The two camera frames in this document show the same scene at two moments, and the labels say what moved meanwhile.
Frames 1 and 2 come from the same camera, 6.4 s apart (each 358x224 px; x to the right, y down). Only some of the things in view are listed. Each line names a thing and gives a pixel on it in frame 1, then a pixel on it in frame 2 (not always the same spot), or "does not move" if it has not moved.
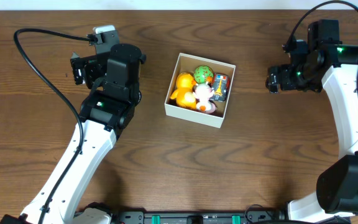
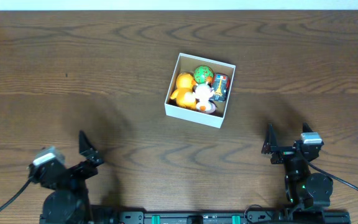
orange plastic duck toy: [184, 94] does not move
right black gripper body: [299, 78] -> [283, 154]
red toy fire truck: [221, 86] does not move
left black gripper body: [78, 71] -> [74, 169]
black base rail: [255, 217] does not move
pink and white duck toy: [203, 92] does not move
